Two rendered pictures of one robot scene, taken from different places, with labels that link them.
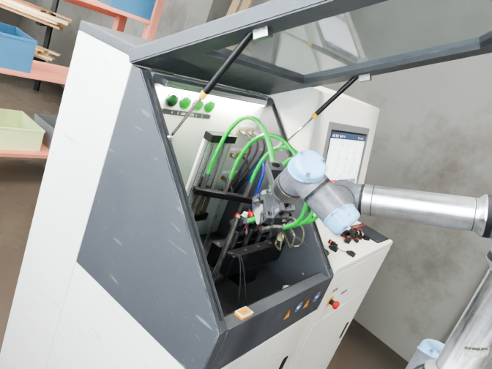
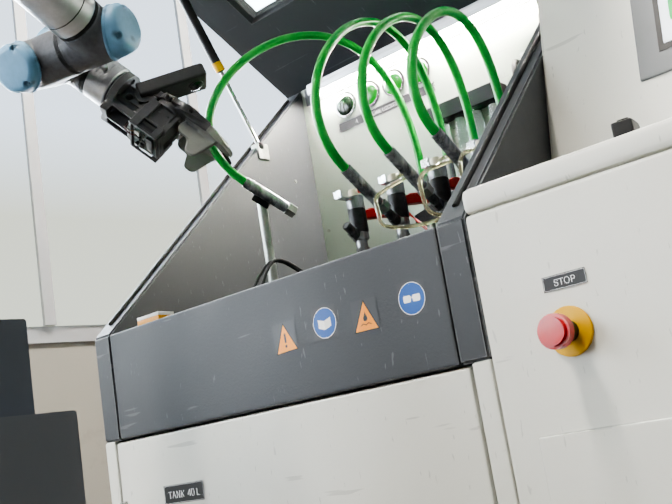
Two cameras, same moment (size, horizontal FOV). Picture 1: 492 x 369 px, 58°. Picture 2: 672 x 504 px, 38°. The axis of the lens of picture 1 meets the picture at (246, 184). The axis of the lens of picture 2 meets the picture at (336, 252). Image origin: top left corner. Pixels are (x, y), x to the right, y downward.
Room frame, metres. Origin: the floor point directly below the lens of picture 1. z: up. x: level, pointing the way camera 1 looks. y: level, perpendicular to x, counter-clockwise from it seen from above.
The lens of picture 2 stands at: (1.55, -1.52, 0.71)
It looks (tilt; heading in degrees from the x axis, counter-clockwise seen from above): 12 degrees up; 98
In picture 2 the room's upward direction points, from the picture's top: 9 degrees counter-clockwise
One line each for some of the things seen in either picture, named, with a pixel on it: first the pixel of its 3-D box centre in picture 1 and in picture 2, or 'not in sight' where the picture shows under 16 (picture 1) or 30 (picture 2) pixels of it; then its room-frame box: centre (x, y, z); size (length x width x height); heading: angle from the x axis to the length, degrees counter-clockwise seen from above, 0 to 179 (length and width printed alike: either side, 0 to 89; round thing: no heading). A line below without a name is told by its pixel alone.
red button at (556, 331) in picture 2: (333, 303); (561, 331); (1.61, -0.51, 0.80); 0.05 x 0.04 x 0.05; 149
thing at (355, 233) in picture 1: (353, 233); not in sight; (1.93, -0.54, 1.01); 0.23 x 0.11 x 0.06; 149
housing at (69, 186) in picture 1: (189, 225); not in sight; (1.91, 0.18, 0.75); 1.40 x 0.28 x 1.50; 149
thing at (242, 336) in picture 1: (273, 315); (267, 347); (1.25, -0.24, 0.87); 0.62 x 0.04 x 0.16; 149
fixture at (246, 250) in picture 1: (244, 258); not in sight; (1.48, -0.10, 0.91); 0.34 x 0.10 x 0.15; 149
